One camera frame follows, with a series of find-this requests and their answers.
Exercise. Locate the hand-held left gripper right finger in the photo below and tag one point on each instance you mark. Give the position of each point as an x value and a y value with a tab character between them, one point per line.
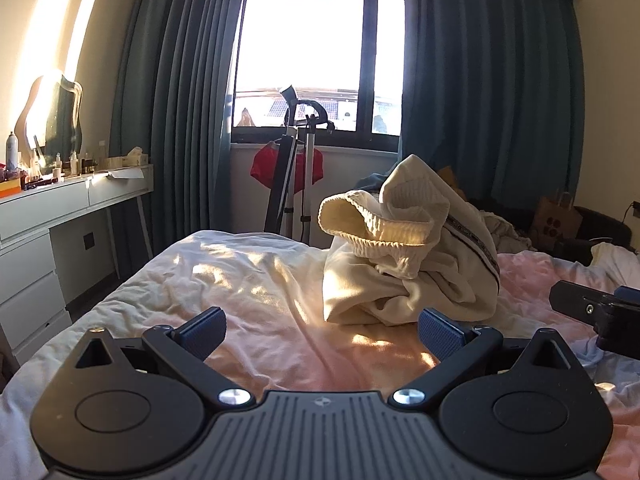
439	332

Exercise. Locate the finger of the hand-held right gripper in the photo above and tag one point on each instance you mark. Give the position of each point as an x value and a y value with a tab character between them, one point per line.
580	302
630	295

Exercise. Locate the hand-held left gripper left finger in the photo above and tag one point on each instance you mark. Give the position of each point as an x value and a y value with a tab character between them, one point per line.
206	329

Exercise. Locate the cream striped pants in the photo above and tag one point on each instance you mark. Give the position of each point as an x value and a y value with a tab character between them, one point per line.
400	250

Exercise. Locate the pile of clothes and quilt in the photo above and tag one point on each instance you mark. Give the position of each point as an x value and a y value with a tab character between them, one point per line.
502	227

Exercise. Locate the pink and blue blanket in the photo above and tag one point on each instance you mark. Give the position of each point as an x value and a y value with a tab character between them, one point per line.
250	285

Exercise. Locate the brown paper bag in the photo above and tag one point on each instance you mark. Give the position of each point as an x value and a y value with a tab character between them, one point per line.
555	220

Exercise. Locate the mustard yellow garment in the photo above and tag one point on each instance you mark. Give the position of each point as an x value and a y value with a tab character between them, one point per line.
450	175

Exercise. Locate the teal cloth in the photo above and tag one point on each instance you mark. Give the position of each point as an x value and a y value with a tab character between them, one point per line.
370	180

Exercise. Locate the red garment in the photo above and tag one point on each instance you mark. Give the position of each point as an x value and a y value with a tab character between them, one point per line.
262	165

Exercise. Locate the white paper sheet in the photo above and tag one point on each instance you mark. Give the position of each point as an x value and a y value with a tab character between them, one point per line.
125	174

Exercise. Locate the tissue box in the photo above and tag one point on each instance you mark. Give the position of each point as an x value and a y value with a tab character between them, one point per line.
134	157

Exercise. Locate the garment steamer stand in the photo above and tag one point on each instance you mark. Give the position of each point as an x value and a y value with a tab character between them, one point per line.
290	160

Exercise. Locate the white dressing table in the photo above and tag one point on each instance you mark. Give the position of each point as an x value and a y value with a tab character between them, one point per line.
30	260

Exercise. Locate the row of cosmetic bottles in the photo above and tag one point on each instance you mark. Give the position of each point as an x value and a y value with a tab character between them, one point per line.
60	165

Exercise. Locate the teal curtain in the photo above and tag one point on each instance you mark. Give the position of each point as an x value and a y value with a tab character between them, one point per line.
180	110
490	85

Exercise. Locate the white spray can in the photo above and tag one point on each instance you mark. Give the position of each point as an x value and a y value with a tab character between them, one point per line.
12	152

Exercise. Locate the wavy edged mirror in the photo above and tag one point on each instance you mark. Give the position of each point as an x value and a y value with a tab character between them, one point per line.
55	110

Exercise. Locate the dark framed window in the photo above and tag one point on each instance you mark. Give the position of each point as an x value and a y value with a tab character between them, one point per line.
310	35

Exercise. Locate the dark wall socket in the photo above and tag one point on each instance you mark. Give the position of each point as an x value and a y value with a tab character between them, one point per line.
89	241

